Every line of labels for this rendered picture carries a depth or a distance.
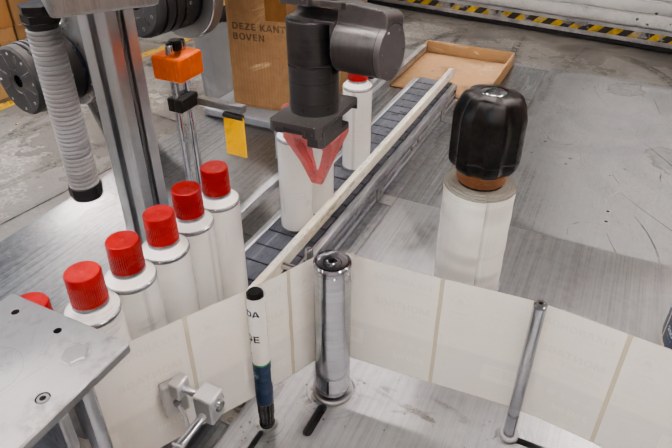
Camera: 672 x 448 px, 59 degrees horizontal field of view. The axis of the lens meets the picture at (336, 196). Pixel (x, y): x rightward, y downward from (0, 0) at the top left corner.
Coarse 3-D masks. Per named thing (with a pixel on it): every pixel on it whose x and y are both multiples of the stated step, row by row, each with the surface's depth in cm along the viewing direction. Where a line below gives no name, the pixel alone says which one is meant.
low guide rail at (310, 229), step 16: (448, 80) 142; (432, 96) 132; (416, 112) 124; (400, 128) 116; (384, 144) 111; (368, 160) 106; (352, 176) 101; (336, 192) 96; (336, 208) 96; (320, 224) 91; (304, 240) 87; (288, 256) 83; (272, 272) 80
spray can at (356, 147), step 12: (348, 84) 101; (360, 84) 101; (360, 96) 101; (360, 108) 102; (348, 120) 104; (360, 120) 103; (348, 132) 105; (360, 132) 104; (348, 144) 106; (360, 144) 106; (348, 156) 108; (360, 156) 107; (348, 168) 109
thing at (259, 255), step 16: (432, 80) 147; (416, 96) 139; (400, 112) 131; (384, 128) 124; (384, 160) 113; (336, 176) 108; (368, 176) 108; (352, 192) 103; (272, 224) 95; (256, 240) 91; (272, 240) 91; (288, 240) 91; (256, 256) 88; (272, 256) 88; (304, 256) 90; (256, 272) 85
